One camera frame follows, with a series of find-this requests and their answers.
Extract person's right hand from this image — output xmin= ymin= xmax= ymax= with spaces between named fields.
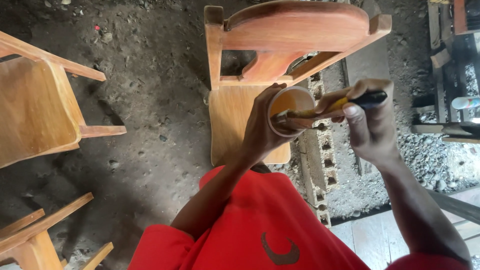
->
xmin=315 ymin=79 xmax=401 ymax=168

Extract person's left hand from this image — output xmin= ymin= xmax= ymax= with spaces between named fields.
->
xmin=242 ymin=83 xmax=301 ymax=166

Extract yellow and black paintbrush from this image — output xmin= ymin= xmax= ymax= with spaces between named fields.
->
xmin=271 ymin=90 xmax=388 ymax=130

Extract white plastic cup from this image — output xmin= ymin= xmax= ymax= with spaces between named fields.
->
xmin=267 ymin=86 xmax=317 ymax=138

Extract row of concrete blocks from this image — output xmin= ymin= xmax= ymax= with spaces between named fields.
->
xmin=295 ymin=70 xmax=340 ymax=228

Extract person's red shirt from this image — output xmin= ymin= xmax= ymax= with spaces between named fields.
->
xmin=127 ymin=165 xmax=474 ymax=270

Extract white spray can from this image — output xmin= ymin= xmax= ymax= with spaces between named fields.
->
xmin=451 ymin=96 xmax=480 ymax=110

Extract reddish stained wooden chair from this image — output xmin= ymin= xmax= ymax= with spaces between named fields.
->
xmin=204 ymin=0 xmax=393 ymax=167

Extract cluttered wooden workbench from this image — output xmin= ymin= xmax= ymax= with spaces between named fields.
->
xmin=410 ymin=0 xmax=480 ymax=145

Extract pale wooden planks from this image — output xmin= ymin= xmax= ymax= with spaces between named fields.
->
xmin=330 ymin=187 xmax=480 ymax=270

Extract dark grey plank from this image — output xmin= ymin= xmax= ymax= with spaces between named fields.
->
xmin=427 ymin=189 xmax=480 ymax=226

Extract light unstained wooden chair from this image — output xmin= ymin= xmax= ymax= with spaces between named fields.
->
xmin=0 ymin=31 xmax=127 ymax=169

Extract wooden chair with slats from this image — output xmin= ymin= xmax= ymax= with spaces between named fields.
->
xmin=0 ymin=192 xmax=115 ymax=270

